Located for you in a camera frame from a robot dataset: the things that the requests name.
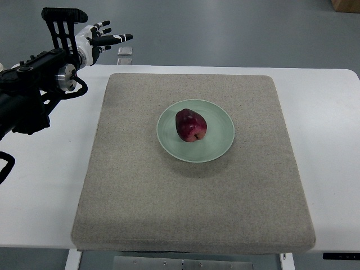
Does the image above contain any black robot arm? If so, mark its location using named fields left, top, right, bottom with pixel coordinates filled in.
left=1, top=7, right=88, bottom=137

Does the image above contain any metal table base plate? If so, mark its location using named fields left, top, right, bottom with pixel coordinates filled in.
left=112, top=256, right=254, bottom=270

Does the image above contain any metal floor plate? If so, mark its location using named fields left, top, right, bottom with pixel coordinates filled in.
left=118, top=46, right=133, bottom=56
left=117, top=57, right=132, bottom=65

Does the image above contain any upper metal floor plate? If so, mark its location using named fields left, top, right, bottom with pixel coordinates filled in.
left=118, top=46, right=133, bottom=56

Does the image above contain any red apple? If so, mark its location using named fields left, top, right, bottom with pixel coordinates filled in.
left=175, top=108, right=208, bottom=142

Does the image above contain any beige square cushion mat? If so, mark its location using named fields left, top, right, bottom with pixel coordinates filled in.
left=71, top=73, right=316, bottom=254

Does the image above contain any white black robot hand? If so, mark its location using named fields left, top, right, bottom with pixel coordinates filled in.
left=75, top=20, right=133, bottom=69

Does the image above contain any light green plate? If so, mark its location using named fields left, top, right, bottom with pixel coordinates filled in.
left=156, top=100, right=235, bottom=163

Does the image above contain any black table control panel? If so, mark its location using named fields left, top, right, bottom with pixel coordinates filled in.
left=322, top=253, right=360, bottom=260

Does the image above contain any cardboard box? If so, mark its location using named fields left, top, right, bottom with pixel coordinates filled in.
left=331, top=0, right=360, bottom=13

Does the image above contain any black cable loop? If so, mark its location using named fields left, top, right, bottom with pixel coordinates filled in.
left=0, top=151, right=16, bottom=185

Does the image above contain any lower metal floor plate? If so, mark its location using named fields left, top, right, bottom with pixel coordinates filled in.
left=117, top=57, right=132, bottom=65

